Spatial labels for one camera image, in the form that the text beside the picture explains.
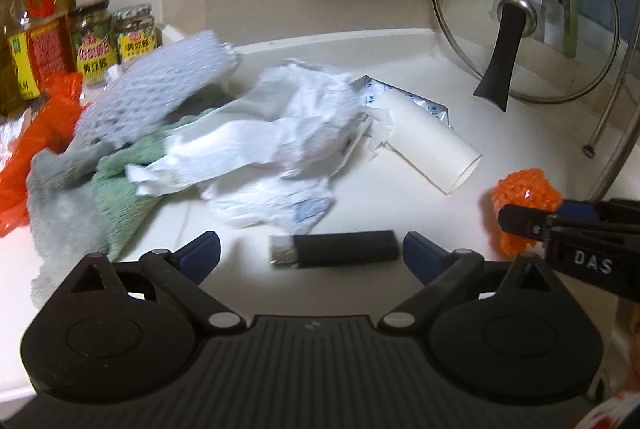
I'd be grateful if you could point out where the pickle jar red green label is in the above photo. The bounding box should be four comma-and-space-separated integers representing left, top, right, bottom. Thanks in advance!
66, 0, 121, 85

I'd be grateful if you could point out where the green cloth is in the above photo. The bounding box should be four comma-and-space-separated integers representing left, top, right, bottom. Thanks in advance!
92, 112, 221, 262

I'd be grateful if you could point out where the glass pot lid black handle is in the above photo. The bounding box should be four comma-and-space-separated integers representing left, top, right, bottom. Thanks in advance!
430, 0, 622, 112

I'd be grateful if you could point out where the cooking oil bottle orange handle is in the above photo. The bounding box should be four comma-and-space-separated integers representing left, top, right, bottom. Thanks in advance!
0, 0, 76, 117

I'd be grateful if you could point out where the crumpled printed white wrapper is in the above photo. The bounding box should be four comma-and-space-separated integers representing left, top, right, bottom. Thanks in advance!
200, 174, 336, 231

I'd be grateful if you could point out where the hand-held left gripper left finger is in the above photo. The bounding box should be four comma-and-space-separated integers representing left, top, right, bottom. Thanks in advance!
70, 231, 247, 335

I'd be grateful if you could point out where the orange mesh ball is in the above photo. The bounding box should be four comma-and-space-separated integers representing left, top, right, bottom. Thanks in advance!
490, 168, 561, 257

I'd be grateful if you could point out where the crinkled white plastic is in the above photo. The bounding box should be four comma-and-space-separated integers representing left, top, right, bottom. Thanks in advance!
0, 116, 36, 170

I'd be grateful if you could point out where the pickle jar yellow label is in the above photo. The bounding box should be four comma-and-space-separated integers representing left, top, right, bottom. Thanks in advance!
112, 3, 162, 65

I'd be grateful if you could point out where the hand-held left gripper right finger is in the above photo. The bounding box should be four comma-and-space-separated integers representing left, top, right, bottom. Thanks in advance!
378, 231, 553, 335

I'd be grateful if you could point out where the white paper tube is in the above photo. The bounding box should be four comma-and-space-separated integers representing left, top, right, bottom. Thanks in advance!
382, 89, 483, 196

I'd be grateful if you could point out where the person's red white clothing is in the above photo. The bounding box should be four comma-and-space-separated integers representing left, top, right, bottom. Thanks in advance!
575, 389, 640, 429

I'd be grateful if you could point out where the orange plastic bag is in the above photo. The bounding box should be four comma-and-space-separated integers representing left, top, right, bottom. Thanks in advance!
0, 72, 86, 240

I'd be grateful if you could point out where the crumpled white paper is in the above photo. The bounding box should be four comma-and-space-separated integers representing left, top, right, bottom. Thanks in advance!
125, 58, 396, 197

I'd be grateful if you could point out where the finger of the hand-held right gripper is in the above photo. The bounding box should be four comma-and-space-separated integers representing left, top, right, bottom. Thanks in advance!
555, 198, 640, 230
497, 203, 556, 242

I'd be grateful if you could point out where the grey dimpled sponge cloth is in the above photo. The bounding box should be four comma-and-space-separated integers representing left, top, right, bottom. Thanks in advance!
74, 29, 243, 152

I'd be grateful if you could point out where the silver foil packet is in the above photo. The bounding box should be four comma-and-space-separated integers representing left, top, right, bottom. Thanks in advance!
350, 76, 451, 130

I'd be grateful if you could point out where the metal wire rack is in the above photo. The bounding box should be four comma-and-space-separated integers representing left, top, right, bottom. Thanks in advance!
582, 29, 640, 205

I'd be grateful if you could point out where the black lighter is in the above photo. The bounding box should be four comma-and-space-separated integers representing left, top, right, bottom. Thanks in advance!
269, 230, 399, 271

